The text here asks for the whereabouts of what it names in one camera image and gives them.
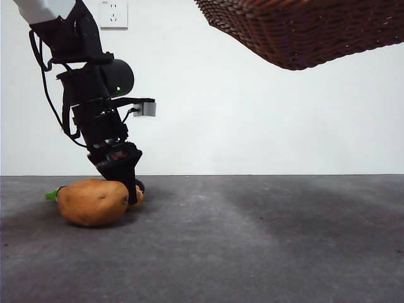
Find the brown potato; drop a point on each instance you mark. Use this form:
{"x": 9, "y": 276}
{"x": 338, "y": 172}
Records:
{"x": 91, "y": 202}

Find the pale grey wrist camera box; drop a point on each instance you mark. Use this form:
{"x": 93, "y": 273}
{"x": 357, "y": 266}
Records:
{"x": 146, "y": 109}

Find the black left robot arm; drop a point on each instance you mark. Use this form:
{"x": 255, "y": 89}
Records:
{"x": 91, "y": 82}

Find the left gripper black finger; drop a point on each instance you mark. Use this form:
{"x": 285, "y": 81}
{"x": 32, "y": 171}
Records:
{"x": 142, "y": 185}
{"x": 127, "y": 180}

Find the white wall power outlet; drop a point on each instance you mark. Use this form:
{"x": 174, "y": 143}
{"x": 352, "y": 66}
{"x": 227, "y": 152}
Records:
{"x": 114, "y": 15}

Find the purple eggplant with green stem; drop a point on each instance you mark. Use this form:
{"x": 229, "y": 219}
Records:
{"x": 52, "y": 194}

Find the brown woven wicker basket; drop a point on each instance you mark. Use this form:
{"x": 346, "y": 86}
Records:
{"x": 300, "y": 31}

